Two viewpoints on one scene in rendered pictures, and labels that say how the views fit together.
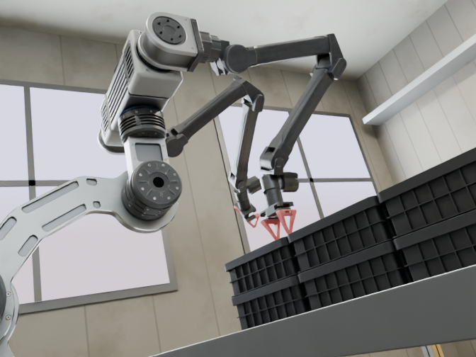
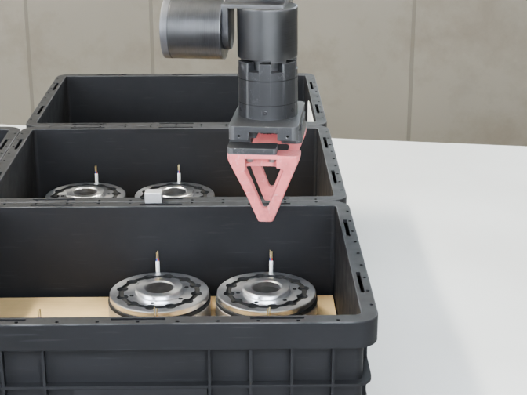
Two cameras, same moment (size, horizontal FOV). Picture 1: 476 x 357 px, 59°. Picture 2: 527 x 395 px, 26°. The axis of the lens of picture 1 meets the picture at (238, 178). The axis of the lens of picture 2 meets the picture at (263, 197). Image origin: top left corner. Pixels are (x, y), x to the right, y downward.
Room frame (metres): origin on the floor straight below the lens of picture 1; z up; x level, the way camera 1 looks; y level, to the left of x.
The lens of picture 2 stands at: (2.08, 0.62, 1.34)
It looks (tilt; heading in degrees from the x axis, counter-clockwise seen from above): 19 degrees down; 222
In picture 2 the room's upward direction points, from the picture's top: straight up
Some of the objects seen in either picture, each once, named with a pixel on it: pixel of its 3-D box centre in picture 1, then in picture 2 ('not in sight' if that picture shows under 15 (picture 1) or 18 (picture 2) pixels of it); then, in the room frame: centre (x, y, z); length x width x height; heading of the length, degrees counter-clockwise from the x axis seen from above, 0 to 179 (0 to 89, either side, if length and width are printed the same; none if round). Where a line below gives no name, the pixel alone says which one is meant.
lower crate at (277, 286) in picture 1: (309, 300); not in sight; (1.42, -0.13, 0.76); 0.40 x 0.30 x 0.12; 133
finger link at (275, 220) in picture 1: (276, 225); (267, 171); (1.31, -0.08, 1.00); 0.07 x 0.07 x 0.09; 36
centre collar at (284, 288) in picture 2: not in sight; (266, 289); (1.29, -0.10, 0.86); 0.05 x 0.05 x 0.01
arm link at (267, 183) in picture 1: (271, 184); (261, 30); (1.29, -0.10, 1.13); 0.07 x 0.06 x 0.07; 124
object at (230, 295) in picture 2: not in sight; (266, 293); (1.29, -0.10, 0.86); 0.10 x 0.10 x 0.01
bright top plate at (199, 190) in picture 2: not in sight; (174, 196); (1.15, -0.38, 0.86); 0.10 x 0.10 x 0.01
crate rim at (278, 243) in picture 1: (296, 252); (150, 266); (1.42, -0.13, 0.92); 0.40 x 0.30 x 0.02; 133
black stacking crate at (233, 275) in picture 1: (300, 267); (152, 315); (1.42, -0.13, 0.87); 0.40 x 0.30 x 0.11; 133
